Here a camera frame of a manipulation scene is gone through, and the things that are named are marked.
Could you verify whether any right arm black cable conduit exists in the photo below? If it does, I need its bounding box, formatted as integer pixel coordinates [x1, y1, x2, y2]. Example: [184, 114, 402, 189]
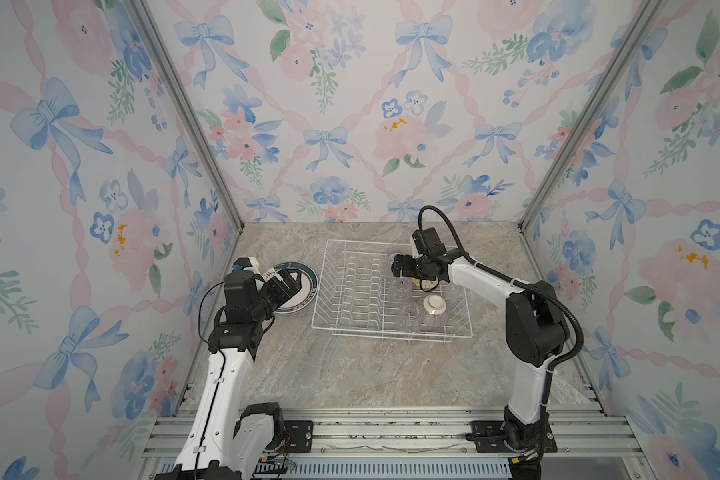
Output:
[417, 205, 586, 373]

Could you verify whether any white wire dish rack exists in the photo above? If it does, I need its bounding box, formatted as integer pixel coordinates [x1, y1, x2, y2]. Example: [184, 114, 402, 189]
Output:
[312, 239, 473, 343]

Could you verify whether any aluminium corner post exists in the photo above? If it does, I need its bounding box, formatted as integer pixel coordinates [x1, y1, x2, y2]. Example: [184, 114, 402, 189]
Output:
[124, 0, 244, 234]
[518, 0, 665, 234]

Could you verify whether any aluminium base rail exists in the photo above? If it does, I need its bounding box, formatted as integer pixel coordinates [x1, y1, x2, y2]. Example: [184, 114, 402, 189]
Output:
[133, 405, 655, 480]

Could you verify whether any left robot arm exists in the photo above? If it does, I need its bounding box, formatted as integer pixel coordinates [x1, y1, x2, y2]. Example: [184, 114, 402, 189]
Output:
[155, 258, 302, 479]

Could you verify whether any yellow patterned ceramic bowl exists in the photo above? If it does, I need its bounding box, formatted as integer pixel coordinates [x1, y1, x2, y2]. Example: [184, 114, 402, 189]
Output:
[413, 279, 440, 292]

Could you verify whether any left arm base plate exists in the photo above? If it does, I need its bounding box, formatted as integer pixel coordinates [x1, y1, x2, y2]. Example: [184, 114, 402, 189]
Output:
[229, 419, 315, 454]

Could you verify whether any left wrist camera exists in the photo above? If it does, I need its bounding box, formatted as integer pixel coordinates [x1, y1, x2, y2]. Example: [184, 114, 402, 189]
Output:
[233, 257, 276, 282]

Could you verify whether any left aluminium corner post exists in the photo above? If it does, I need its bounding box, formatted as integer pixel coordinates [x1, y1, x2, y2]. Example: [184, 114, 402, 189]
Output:
[124, 0, 244, 234]

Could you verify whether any right aluminium corner post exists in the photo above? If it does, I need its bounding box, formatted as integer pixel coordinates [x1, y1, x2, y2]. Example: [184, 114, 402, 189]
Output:
[518, 0, 665, 234]

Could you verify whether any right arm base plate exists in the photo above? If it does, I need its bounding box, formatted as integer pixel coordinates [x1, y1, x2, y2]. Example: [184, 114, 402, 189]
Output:
[464, 420, 558, 455]

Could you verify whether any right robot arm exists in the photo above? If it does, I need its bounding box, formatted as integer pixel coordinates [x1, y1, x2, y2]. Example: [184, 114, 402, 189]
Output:
[391, 228, 582, 457]

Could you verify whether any white plate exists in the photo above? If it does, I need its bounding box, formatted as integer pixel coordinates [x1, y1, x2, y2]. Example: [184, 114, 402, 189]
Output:
[273, 262, 319, 314]

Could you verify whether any grey striped ceramic bowl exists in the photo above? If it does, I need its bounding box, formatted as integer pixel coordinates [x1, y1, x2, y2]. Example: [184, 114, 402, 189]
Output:
[420, 294, 449, 328]

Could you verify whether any clear glass tumbler back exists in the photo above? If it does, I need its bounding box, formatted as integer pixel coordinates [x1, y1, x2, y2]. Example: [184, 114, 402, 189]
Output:
[387, 252, 406, 277]

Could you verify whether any clear glass tumbler front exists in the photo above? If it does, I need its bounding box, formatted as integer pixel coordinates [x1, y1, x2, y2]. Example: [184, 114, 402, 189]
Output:
[396, 302, 421, 325]

